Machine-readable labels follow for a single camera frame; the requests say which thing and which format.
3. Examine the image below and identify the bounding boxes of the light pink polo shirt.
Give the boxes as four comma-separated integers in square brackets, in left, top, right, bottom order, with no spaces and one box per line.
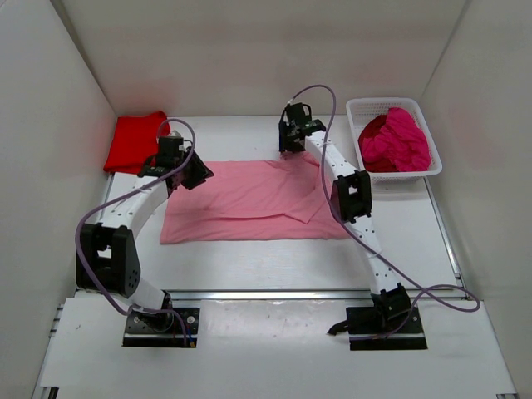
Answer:
[160,153,348,244]

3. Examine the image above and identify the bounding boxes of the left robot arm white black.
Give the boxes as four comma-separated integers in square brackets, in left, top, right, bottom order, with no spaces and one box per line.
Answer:
[76,132,214,333]

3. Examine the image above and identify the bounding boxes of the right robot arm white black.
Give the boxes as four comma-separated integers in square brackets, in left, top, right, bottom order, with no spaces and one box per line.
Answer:
[278,101,411,337]

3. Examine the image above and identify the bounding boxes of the folded red t shirt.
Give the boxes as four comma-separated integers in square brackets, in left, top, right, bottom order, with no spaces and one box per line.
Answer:
[103,111,167,175]

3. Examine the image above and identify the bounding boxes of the white plastic basket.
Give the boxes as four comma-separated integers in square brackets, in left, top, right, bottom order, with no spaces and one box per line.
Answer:
[346,97,442,183]

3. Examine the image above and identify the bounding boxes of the dark red t shirt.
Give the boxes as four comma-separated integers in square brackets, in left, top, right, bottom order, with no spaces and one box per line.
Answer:
[357,115,387,146]

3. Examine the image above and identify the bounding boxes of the magenta t shirt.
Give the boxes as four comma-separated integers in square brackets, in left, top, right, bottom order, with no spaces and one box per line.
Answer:
[358,107,431,173]

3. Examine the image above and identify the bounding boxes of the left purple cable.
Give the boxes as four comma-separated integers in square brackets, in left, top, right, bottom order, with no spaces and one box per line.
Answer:
[74,118,197,348]

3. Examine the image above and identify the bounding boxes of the purple cable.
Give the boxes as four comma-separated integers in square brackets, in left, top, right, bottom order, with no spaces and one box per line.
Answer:
[284,85,482,342]
[74,118,197,348]

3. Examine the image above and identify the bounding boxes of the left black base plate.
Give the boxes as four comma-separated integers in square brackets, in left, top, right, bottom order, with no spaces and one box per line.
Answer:
[122,307,200,349]

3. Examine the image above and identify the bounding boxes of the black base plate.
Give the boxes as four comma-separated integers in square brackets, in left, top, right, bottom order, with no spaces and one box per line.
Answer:
[122,307,200,349]
[328,307,428,351]

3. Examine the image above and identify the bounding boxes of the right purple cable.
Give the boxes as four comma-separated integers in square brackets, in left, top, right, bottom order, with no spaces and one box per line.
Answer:
[284,85,482,342]

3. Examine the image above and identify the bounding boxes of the aluminium rail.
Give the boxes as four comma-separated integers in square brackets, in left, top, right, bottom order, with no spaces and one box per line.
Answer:
[74,286,465,302]

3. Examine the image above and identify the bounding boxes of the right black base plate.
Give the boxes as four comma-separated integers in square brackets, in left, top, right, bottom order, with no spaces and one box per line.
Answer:
[328,307,428,351]

